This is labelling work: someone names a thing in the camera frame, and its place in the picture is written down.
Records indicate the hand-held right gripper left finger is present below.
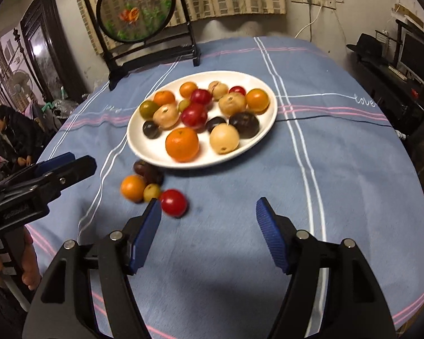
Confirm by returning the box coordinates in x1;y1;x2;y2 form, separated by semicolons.
22;198;162;339

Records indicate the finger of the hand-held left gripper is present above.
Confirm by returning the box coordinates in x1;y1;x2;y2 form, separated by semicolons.
3;155;97;202
0;152;76;188

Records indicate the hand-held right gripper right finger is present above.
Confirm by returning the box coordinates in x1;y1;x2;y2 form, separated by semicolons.
256;197;398;339

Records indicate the medium red apple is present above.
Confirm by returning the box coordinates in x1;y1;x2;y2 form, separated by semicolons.
159;189;189;218

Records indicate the small green fruit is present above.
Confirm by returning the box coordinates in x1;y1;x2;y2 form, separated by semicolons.
143;183;162;203

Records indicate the medium orange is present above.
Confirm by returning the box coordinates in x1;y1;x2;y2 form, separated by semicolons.
120;175;148;203

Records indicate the dark purple plum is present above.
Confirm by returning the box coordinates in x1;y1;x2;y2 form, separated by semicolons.
205;116;227;134
133;160;165;186

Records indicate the small dark purple fruit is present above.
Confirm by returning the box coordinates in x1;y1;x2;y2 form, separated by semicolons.
143;120;161;140

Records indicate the olive green fruit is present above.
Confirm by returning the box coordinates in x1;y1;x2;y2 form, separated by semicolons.
139;100;159;121

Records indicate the large orange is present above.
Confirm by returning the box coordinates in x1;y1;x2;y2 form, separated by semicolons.
165;127;200;163

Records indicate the large beige pear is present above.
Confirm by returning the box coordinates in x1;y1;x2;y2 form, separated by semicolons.
218;92;247;117
153;104;180;130

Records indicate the smooth beige pear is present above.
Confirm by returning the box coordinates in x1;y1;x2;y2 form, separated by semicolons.
209;124;240;155

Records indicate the white oval plate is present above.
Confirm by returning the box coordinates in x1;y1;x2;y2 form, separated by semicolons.
127;71;278;169

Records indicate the dark purple mangosteen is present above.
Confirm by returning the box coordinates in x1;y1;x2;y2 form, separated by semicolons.
229;112;260;139

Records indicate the large red apple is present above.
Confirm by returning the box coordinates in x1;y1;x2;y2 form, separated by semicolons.
180;103;209;130

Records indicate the yellow-orange fruit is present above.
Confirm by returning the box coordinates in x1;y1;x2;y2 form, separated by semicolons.
245;88;270;112

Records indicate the person's left hand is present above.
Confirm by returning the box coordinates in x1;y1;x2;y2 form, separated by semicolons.
0;228;42;291

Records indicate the blue plaid tablecloth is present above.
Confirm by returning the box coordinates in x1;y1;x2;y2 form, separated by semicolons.
25;36;424;339

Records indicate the standing fan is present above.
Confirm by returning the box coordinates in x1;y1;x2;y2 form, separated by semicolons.
9;70;33;94

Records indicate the small orange tangerine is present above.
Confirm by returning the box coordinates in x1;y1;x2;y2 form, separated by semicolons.
153;90;176;108
179;82;198;98

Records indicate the dark wooden framed panel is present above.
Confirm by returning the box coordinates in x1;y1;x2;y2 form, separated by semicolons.
20;0;89;103

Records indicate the red plum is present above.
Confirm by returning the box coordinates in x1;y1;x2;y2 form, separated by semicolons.
190;89;213;107

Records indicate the small beige longan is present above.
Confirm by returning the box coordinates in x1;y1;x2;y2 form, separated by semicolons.
212;84;229;101

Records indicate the round embroidered table screen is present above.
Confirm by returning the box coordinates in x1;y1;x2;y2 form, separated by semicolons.
82;0;201;91

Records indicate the black desk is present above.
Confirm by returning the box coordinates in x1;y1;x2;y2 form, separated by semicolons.
353;53;424;135

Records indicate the black hat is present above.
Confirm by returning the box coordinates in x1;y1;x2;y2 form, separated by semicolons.
346;33;389;66

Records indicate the computer monitor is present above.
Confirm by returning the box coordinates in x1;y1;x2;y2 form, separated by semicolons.
396;21;424;92

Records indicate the white cable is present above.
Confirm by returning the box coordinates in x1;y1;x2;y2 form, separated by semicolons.
293;3;322;39

